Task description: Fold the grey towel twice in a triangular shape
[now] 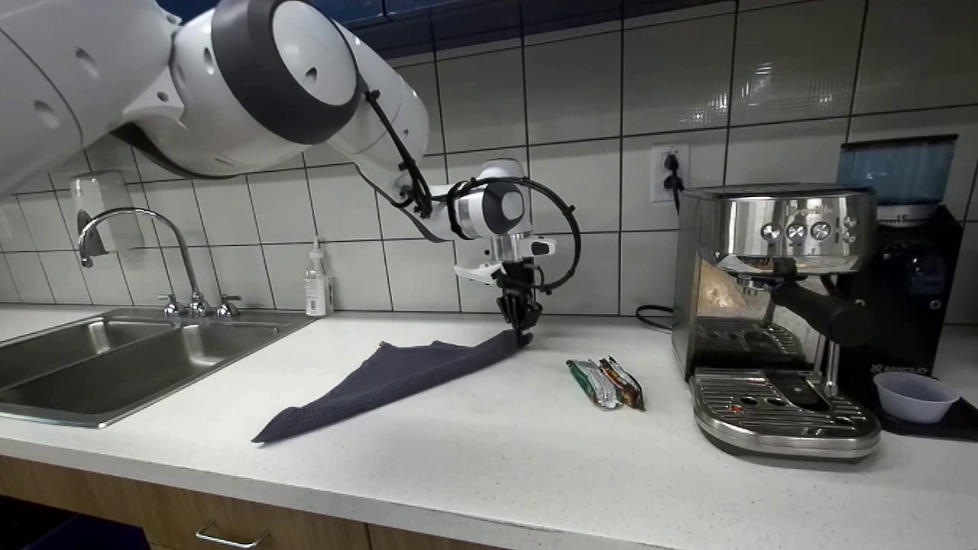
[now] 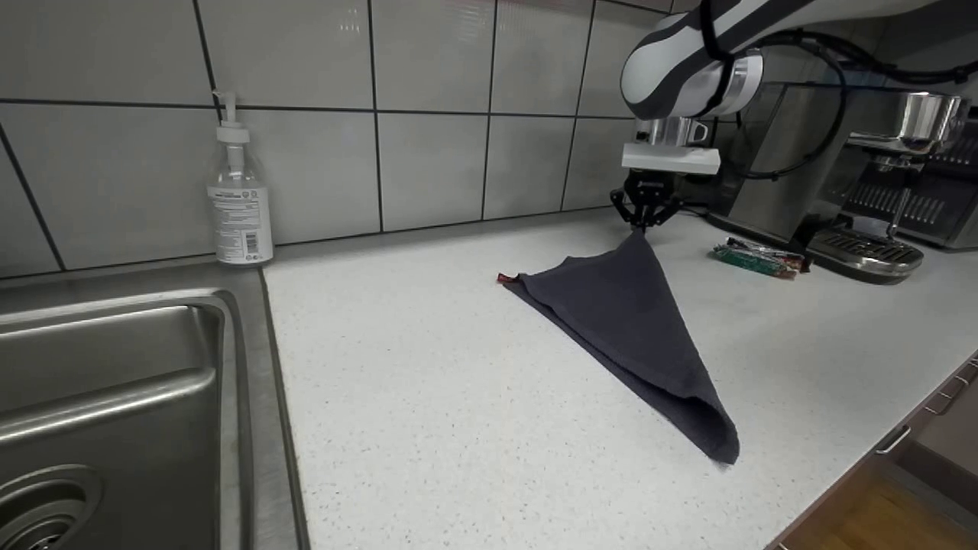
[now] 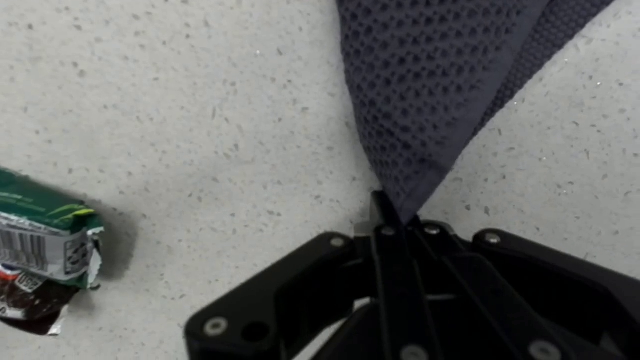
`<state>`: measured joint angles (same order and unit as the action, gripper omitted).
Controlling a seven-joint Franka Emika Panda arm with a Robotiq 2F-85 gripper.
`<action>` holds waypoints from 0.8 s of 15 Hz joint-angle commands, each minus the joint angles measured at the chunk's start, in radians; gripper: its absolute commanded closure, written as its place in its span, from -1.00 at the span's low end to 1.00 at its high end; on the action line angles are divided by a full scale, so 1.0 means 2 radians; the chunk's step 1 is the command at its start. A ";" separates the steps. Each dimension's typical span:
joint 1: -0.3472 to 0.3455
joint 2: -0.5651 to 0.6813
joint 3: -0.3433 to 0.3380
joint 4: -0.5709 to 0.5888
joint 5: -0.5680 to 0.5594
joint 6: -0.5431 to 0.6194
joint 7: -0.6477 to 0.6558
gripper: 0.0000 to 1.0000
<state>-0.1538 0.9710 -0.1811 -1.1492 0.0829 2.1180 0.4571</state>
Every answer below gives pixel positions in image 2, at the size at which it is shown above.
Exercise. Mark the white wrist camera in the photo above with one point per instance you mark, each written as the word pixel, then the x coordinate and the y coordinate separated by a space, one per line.
pixel 674 160

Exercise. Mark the stainless steel sink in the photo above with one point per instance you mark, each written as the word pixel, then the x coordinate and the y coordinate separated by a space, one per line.
pixel 143 412

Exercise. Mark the dark grey towel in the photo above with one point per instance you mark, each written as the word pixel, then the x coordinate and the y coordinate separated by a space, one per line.
pixel 619 307

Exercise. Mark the silver espresso machine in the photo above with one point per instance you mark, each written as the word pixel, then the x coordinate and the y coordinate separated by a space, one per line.
pixel 903 172

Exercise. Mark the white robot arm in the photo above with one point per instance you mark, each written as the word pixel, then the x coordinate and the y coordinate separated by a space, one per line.
pixel 706 62

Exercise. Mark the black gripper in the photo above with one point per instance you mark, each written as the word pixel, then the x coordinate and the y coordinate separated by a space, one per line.
pixel 645 200

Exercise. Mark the clear soap pump bottle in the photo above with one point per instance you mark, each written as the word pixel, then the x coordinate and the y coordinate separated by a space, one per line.
pixel 239 200

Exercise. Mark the green snack packet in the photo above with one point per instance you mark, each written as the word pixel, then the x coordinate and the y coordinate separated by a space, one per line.
pixel 749 260

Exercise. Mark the silver drawer handle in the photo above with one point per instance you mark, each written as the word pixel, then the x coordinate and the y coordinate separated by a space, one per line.
pixel 892 442

